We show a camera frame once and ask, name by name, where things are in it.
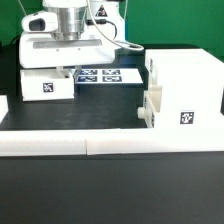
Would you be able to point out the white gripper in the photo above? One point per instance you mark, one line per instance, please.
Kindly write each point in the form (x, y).
(39, 50)

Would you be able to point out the white drawer box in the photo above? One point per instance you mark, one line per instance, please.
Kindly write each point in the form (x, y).
(151, 105)
(45, 84)

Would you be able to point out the white front drawer box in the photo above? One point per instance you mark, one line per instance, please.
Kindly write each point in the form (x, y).
(151, 105)

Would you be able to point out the white drawer cabinet frame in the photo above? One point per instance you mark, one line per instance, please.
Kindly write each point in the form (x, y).
(192, 82)

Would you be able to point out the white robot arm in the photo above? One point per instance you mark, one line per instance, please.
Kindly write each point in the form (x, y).
(66, 33)

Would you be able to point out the white marker tag sheet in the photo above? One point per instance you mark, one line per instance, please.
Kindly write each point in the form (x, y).
(109, 76)

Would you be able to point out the white fence bar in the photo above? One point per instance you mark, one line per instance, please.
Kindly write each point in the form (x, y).
(155, 141)
(3, 107)
(41, 143)

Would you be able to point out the white front fence bar right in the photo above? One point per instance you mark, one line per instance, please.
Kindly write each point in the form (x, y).
(155, 141)

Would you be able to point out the white front fence bar left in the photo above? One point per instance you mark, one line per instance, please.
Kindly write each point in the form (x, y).
(41, 143)

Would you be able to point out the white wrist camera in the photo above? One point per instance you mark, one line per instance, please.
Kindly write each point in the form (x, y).
(41, 21)

